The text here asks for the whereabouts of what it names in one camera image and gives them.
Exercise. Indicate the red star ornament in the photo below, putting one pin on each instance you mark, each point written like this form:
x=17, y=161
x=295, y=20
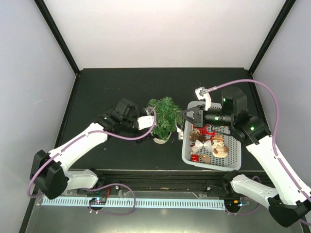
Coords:
x=206, y=130

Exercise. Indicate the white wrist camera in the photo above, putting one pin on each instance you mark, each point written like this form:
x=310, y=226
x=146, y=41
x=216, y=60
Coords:
x=203, y=94
x=145, y=122

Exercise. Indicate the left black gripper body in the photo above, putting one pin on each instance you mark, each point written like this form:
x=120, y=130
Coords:
x=126, y=123

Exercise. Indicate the black frame post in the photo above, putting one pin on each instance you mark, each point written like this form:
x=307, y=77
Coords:
x=41, y=5
x=282, y=15

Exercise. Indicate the string lights with battery box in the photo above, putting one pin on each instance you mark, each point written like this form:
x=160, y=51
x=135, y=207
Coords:
x=179, y=131

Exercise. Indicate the black frame post left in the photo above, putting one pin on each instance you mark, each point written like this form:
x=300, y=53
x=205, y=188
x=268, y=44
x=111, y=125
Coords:
x=41, y=5

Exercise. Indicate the snowman figurine ornament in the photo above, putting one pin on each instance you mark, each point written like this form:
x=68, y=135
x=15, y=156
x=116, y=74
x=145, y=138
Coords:
x=219, y=149

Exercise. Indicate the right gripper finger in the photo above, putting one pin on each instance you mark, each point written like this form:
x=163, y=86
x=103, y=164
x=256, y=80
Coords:
x=188, y=119
x=186, y=111

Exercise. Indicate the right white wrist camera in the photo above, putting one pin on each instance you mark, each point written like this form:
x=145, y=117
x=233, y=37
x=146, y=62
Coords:
x=203, y=94

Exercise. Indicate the white plastic basket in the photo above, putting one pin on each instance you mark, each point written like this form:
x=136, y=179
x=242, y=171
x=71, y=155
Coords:
x=232, y=162

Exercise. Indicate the pine cone ornament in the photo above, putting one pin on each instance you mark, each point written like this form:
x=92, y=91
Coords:
x=194, y=135

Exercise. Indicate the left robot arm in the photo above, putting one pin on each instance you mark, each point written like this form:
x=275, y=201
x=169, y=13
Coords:
x=50, y=171

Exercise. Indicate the red gift box ornament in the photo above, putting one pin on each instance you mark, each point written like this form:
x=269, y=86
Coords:
x=195, y=158

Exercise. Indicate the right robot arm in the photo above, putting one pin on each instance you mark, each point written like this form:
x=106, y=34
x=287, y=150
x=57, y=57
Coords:
x=290, y=198

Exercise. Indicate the brown wooden ornament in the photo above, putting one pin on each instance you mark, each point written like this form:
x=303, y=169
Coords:
x=205, y=159

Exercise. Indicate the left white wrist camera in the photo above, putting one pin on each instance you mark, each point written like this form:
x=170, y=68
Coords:
x=145, y=122

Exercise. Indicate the silver bow ornament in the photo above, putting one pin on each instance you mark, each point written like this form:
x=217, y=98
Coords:
x=199, y=145

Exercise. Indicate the small green christmas tree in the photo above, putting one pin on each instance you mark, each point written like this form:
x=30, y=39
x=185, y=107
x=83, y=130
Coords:
x=165, y=102

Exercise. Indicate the black frame post right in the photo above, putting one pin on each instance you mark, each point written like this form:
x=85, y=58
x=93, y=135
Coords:
x=282, y=15

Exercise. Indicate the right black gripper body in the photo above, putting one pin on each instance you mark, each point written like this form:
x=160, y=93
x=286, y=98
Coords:
x=199, y=117

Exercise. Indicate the white slotted cable duct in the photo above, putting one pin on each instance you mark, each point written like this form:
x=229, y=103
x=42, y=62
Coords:
x=137, y=203

